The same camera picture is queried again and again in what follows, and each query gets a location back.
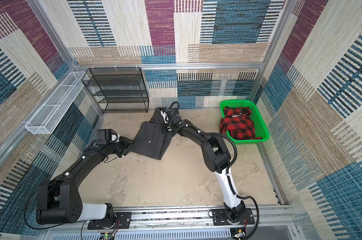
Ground green plastic basket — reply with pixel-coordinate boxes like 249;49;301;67
219;100;269;145

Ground black wire shelf rack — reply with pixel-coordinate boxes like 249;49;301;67
82;67;150;114

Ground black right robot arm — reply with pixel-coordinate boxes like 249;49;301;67
160;108;246;224

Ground white wire mesh tray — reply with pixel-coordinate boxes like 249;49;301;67
25;72;85;135

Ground dark grey striped shirt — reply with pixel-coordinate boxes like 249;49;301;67
132;108;172;160

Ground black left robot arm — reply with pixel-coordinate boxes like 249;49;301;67
35;129;134;228

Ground black corrugated cable conduit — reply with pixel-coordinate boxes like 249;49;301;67
164;101;260;240

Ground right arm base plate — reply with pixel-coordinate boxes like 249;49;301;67
208;208;255;226

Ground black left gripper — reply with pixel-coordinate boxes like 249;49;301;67
107;136;136;158

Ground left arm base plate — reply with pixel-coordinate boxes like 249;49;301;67
87;212;132;231

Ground red black plaid shirt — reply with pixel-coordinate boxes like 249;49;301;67
219;107;261;140

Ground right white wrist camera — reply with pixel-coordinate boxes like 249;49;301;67
160;110;169;124

